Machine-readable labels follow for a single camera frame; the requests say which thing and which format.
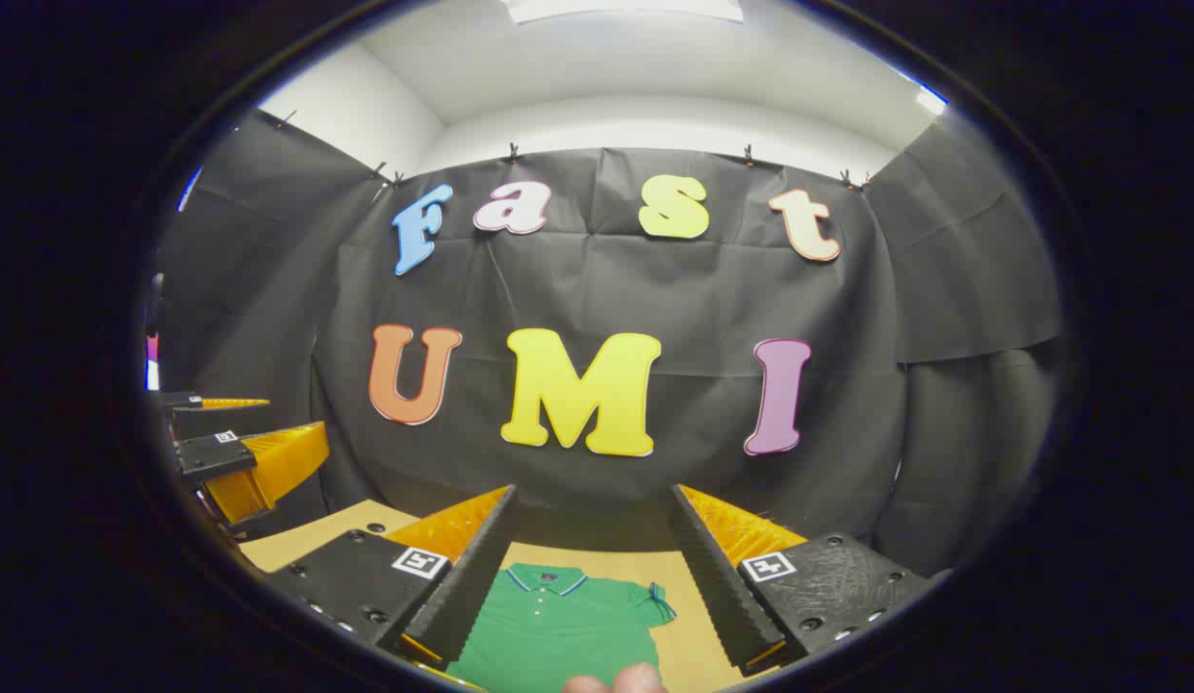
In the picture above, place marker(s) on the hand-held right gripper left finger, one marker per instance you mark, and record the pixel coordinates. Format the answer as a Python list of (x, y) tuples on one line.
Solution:
[(471, 577)]

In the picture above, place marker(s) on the black backdrop cloth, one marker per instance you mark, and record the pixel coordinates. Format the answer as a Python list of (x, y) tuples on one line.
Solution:
[(702, 289)]

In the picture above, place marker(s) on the green T-shirt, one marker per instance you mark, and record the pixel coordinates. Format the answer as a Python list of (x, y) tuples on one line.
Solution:
[(558, 626)]

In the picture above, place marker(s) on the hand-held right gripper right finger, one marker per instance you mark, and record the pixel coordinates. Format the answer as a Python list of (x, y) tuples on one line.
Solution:
[(712, 577)]

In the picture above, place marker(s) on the ceiling light panel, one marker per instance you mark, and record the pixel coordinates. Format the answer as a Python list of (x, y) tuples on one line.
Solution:
[(616, 8), (931, 99)]

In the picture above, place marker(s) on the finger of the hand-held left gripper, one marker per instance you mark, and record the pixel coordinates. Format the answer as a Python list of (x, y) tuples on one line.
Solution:
[(183, 400), (212, 455)]

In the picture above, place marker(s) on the computer monitor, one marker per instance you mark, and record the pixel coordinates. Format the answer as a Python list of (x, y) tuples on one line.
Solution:
[(152, 373)]

